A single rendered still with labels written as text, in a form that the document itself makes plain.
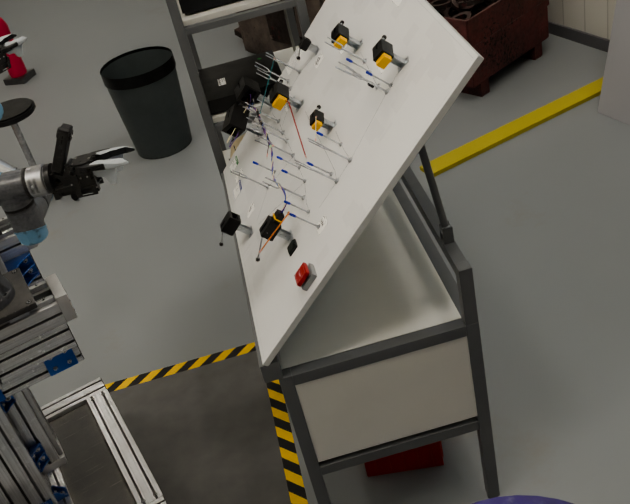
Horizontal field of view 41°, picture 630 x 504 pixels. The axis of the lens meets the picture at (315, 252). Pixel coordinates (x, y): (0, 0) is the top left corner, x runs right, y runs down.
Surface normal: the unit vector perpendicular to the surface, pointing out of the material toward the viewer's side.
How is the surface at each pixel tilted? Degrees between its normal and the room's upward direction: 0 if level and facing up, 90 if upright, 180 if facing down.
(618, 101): 77
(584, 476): 0
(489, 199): 0
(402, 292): 0
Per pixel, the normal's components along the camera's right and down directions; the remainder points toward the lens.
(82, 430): -0.20, -0.80
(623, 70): -0.88, 0.23
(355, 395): 0.18, 0.54
